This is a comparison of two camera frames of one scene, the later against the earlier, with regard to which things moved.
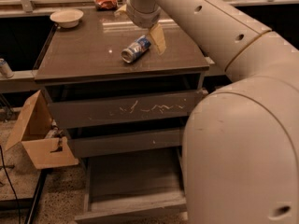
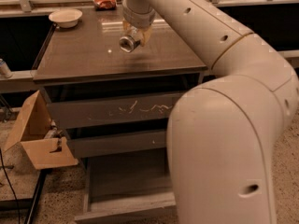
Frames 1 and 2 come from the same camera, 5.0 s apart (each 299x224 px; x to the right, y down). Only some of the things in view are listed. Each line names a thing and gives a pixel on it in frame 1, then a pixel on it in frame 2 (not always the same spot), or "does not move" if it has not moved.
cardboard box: (31, 132) does not move
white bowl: (67, 18) does not move
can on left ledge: (5, 69) does not move
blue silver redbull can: (135, 49) to (130, 40)
